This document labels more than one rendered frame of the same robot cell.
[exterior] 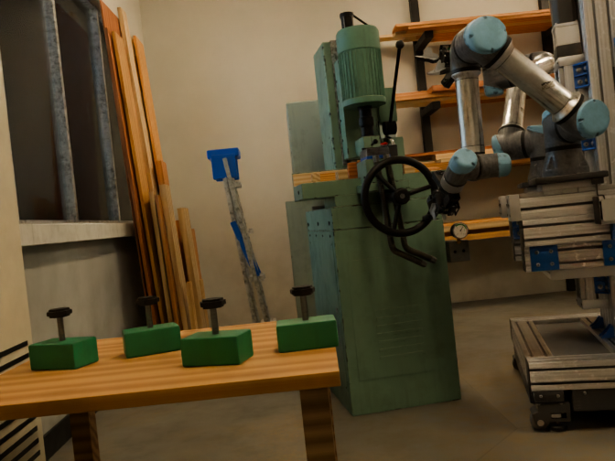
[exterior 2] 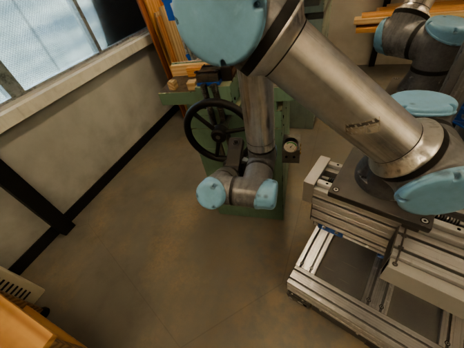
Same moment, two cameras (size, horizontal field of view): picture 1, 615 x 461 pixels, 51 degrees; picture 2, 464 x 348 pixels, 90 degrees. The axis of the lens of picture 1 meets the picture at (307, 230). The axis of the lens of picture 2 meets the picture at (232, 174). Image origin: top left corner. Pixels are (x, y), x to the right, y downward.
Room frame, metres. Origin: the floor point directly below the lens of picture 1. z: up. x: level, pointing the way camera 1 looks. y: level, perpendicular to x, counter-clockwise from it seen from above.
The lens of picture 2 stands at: (1.67, -0.75, 1.31)
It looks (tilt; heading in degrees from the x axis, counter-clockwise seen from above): 44 degrees down; 32
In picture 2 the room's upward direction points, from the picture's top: 13 degrees counter-clockwise
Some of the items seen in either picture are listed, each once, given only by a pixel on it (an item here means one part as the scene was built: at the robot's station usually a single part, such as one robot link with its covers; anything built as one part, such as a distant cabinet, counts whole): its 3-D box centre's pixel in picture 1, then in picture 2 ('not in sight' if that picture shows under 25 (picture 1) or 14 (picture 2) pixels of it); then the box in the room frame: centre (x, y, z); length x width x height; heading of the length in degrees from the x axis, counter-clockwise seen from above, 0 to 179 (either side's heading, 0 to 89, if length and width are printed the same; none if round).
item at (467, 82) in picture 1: (469, 107); (256, 90); (2.14, -0.57, 1.08); 0.12 x 0.11 x 0.49; 98
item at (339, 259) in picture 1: (377, 307); (251, 149); (2.76, -0.26, 0.36); 0.58 x 0.45 x 0.71; 10
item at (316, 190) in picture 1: (374, 185); (226, 90); (2.53, -0.28, 0.87); 0.61 x 0.30 x 0.06; 100
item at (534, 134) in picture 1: (541, 140); (438, 42); (2.68, -1.00, 0.98); 0.13 x 0.12 x 0.14; 54
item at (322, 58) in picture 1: (349, 126); not in sight; (2.93, -0.23, 1.16); 0.22 x 0.22 x 0.72; 10
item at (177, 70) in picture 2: (364, 174); (230, 65); (2.66, -0.26, 0.92); 0.60 x 0.02 x 0.05; 100
